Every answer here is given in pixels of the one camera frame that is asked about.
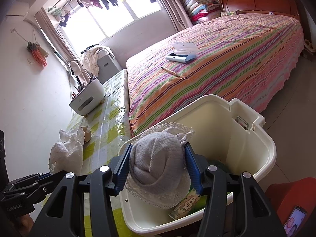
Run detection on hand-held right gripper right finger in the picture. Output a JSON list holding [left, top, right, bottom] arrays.
[[184, 143, 288, 237]]

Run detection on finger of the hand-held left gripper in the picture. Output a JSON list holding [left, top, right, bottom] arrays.
[[8, 173, 53, 183], [1, 180, 48, 196]]

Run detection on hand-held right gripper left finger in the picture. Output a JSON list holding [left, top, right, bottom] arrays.
[[30, 143, 134, 237]]

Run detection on grey knit hat lace brim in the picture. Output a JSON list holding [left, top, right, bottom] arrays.
[[124, 122, 195, 209]]

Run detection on green tissue packet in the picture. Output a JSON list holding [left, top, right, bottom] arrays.
[[168, 187, 206, 220]]

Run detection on cream plastic bin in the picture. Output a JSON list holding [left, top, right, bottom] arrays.
[[118, 94, 277, 235]]

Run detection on white desk organizer box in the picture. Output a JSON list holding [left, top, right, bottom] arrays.
[[69, 76, 106, 116]]

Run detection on bunch of pens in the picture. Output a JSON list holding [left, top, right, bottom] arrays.
[[71, 73, 95, 97]]

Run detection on red plastic stool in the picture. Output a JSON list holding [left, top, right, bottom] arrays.
[[265, 180, 316, 237]]

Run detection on pencil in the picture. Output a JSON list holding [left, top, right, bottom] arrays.
[[161, 67, 181, 77]]

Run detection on white standing appliance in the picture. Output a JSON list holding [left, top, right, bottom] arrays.
[[97, 51, 121, 83]]

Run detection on bed with striped cover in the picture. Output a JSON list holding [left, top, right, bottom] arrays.
[[126, 13, 305, 137]]

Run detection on beige hanging garment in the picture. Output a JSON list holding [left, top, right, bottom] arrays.
[[69, 59, 89, 84]]

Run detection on smartphone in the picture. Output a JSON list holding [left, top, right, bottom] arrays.
[[283, 205, 308, 236]]

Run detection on white appliance with cloth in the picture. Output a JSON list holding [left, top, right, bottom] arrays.
[[81, 46, 114, 78]]

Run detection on beige curtain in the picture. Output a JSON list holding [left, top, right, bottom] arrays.
[[158, 0, 193, 31], [35, 7, 74, 66]]

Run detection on window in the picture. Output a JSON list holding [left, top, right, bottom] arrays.
[[59, 0, 168, 53]]

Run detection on floral patterned cloth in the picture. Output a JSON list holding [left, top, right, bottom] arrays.
[[220, 10, 247, 17]]

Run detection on stack of folded quilts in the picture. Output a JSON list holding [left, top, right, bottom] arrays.
[[178, 0, 221, 23]]

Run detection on beige fuzzy slippers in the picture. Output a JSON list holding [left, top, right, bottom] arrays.
[[303, 39, 315, 55]]

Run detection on wooden bed headboard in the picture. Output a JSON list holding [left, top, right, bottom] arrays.
[[216, 0, 309, 21]]

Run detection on orange cloth on wall hook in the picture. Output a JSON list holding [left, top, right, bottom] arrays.
[[27, 41, 49, 67]]

